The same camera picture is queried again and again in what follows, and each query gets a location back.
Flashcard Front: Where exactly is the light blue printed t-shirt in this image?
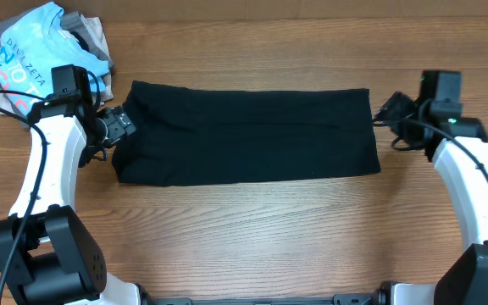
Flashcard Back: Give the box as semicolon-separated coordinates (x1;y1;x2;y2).
0;2;114;115

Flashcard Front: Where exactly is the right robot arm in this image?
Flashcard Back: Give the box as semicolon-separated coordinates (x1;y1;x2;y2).
370;70;488;304

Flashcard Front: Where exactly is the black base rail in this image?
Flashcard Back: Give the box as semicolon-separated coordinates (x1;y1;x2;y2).
143;291;391;305

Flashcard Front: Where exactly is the grey folded garment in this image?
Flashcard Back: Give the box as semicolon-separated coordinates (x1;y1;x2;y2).
0;10;114;117

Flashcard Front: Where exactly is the black t-shirt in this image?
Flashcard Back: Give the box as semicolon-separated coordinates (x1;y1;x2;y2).
112;81;380;186

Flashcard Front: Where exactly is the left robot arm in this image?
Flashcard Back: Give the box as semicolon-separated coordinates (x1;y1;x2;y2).
0;64;153;304

